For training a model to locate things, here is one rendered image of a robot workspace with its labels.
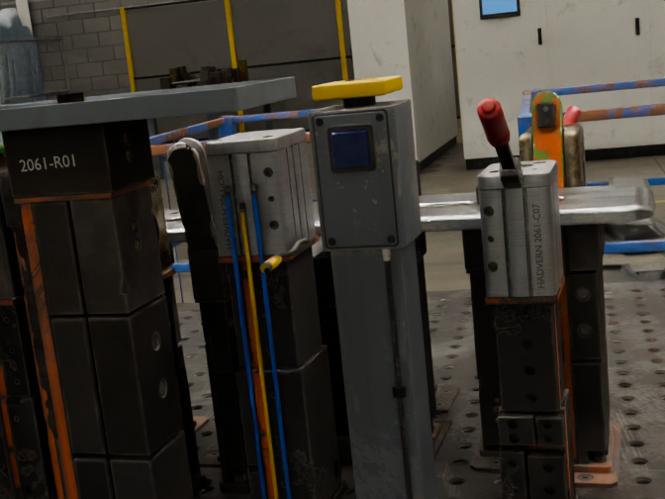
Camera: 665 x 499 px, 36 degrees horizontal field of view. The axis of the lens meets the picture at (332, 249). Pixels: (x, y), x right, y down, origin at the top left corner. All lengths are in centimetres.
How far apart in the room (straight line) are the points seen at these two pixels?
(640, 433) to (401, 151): 60
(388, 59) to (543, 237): 815
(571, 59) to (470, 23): 92
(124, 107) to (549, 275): 41
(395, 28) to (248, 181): 808
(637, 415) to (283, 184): 58
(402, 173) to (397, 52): 826
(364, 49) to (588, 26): 192
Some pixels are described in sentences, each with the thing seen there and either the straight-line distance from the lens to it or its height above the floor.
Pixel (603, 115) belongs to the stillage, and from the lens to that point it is 292.
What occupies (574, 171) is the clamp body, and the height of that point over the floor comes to 101.
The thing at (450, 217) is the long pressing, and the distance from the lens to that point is 107.
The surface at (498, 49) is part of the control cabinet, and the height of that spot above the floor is 102.
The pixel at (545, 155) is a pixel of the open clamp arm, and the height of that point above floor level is 103.
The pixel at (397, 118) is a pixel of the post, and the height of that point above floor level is 113.
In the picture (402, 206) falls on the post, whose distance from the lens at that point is 79.
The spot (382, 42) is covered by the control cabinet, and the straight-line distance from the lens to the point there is 907.
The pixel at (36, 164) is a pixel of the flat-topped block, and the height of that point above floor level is 112.
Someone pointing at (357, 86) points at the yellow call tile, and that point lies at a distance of 79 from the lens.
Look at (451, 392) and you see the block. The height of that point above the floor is 70.
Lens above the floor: 119
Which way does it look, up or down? 11 degrees down
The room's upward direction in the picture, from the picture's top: 6 degrees counter-clockwise
